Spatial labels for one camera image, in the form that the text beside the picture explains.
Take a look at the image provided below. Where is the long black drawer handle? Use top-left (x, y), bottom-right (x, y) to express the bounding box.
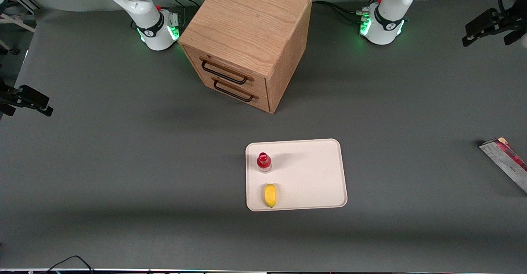
top-left (201, 59), bottom-right (249, 85)

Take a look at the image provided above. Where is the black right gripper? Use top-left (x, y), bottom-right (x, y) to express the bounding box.
top-left (0, 78), bottom-right (54, 117)

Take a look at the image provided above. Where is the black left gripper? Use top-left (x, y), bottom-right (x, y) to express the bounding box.
top-left (462, 0), bottom-right (527, 47)

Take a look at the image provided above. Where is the narrow wooden drawer front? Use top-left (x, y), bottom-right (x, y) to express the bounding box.
top-left (195, 69), bottom-right (270, 113)

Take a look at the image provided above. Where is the short black drawer handle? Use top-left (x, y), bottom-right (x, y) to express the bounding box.
top-left (212, 79), bottom-right (255, 103)

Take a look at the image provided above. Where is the wooden two-drawer cabinet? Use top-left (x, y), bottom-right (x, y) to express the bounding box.
top-left (178, 0), bottom-right (313, 114)

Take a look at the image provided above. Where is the wide wooden drawer front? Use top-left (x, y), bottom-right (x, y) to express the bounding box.
top-left (183, 44), bottom-right (268, 98)

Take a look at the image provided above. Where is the aluminium frame profile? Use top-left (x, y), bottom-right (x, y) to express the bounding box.
top-left (0, 0), bottom-right (42, 34)

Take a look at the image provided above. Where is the cream plastic tray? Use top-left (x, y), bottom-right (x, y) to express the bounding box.
top-left (245, 138), bottom-right (348, 212)

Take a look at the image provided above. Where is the small red-capped bottle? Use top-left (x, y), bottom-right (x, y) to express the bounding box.
top-left (257, 152), bottom-right (273, 173)

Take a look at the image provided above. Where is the thin black table-edge cable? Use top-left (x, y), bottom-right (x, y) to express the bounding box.
top-left (46, 255), bottom-right (94, 273)

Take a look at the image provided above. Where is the red cookie box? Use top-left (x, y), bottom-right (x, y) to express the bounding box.
top-left (479, 137), bottom-right (527, 194)

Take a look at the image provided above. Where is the black left arm base cable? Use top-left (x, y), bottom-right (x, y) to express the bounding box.
top-left (312, 0), bottom-right (386, 24)

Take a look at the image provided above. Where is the yellow lemon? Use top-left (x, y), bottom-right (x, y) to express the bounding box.
top-left (264, 183), bottom-right (277, 208)

